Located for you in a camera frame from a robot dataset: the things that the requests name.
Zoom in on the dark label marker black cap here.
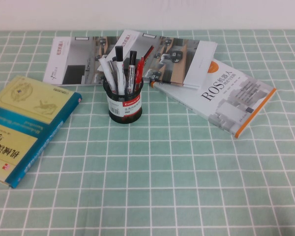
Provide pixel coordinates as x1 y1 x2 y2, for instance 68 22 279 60
127 50 138 94

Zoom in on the white ROS book orange edge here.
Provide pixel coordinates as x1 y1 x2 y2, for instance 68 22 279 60
149 59 277 139

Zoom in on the white brochure with office photo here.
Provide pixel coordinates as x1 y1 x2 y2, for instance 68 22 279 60
42 36 121 87
105 29 218 89

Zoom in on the silver grey pen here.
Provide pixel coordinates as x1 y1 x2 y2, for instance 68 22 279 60
108 60 117 82

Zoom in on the red pen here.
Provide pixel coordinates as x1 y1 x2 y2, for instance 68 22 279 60
134 57 145 91

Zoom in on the black mesh pen holder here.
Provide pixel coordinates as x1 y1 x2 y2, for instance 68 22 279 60
102 77 145 124

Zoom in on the yellow and blue hardcover book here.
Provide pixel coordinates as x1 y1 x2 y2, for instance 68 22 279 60
0 75 83 189

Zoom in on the white marker pen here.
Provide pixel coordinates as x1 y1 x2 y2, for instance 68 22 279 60
98 58 118 94

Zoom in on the white marker black cap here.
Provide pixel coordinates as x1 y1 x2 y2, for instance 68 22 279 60
115 45 127 95

